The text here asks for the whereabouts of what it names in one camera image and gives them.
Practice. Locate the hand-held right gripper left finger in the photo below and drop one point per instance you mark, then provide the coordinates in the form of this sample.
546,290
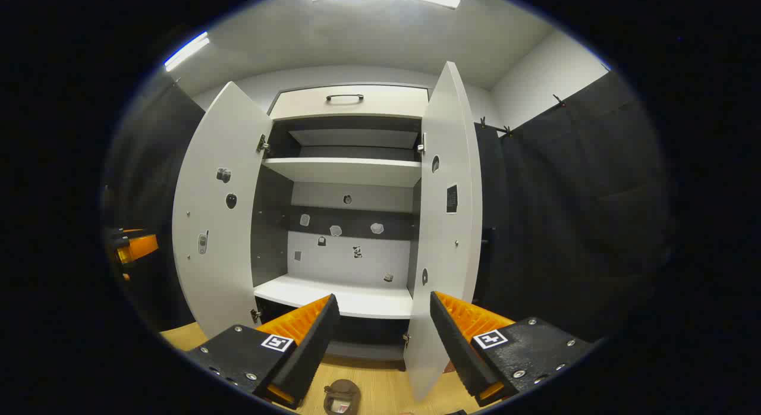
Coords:
309,349

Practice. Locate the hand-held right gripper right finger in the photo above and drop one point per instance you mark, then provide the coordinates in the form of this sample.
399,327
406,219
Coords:
458,349

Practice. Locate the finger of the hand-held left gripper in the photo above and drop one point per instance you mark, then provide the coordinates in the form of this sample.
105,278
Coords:
142,247

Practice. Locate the brown fuzzy shoe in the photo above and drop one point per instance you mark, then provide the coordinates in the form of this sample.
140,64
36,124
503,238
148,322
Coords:
342,394

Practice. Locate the white cabinet drawer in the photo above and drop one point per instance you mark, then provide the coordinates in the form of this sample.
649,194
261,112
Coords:
380,106

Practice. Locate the black backdrop cloth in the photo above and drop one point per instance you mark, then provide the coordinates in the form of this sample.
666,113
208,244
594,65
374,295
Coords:
565,225

